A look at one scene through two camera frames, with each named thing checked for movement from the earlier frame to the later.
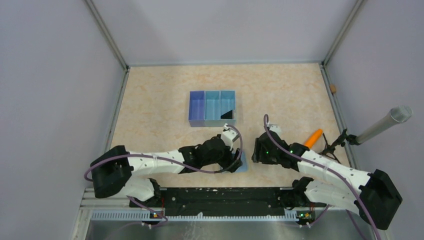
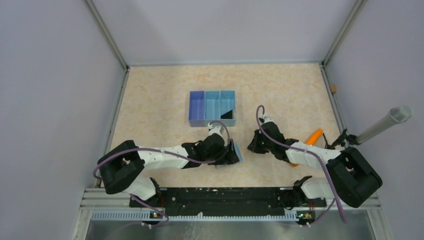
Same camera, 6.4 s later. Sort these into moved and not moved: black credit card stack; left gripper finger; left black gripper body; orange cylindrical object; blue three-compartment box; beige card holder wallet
Moved: beige card holder wallet; left gripper finger
Not moved: blue three-compartment box; left black gripper body; orange cylindrical object; black credit card stack
